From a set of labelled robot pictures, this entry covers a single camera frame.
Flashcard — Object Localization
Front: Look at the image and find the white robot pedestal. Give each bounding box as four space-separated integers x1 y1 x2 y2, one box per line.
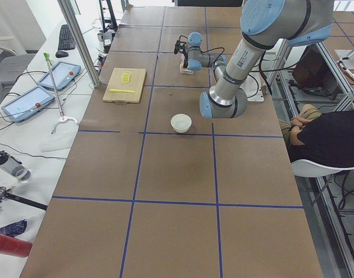
241 73 264 103

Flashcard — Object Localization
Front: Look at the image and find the reacher grabber stick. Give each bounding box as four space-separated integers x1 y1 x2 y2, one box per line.
43 53 79 134

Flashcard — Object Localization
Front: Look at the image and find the aluminium frame post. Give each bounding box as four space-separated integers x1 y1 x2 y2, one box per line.
57 0 100 88

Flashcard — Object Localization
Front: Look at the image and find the wooden cutting board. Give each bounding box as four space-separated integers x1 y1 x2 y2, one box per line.
102 68 146 103

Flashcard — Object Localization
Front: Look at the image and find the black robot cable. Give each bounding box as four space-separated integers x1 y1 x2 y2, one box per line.
178 35 226 63

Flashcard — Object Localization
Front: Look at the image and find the blue teach pendant near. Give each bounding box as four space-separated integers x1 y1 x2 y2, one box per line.
2 85 54 122

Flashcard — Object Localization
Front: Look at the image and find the seated person black shirt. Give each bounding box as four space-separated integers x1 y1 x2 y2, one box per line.
279 104 354 168

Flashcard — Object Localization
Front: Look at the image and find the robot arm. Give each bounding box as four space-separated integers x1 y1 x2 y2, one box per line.
200 1 334 118
174 32 227 75

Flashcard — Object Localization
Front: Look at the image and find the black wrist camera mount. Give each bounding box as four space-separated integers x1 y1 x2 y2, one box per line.
174 40 186 56

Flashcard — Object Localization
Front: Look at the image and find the white paper bowl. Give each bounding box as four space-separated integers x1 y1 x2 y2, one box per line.
170 114 192 133

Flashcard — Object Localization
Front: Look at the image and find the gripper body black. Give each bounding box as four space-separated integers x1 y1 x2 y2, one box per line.
181 57 188 69

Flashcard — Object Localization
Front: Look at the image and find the clear water bottle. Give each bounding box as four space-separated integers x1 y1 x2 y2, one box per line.
0 151 31 181

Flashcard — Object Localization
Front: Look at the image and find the clear plastic egg box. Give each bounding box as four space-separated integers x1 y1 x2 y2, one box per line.
179 62 194 75

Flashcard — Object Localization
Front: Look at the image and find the red cylinder bottle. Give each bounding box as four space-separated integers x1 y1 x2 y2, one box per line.
0 234 32 258

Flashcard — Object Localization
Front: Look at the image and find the blue teach pendant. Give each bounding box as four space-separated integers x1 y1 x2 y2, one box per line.
2 85 54 122
37 61 81 91

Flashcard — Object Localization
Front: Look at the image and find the blue teach pendant far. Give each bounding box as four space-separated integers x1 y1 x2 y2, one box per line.
37 61 81 91

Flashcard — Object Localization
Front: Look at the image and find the yellow plastic knife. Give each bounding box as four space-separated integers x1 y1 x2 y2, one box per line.
109 89 135 93

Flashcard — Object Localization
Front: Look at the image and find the black keyboard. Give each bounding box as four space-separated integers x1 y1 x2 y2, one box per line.
57 24 76 50

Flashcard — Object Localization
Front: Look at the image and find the white chair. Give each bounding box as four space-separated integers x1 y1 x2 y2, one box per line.
290 158 354 209

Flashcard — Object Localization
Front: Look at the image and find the black computer mouse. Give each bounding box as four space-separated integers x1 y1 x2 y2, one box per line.
55 50 69 58

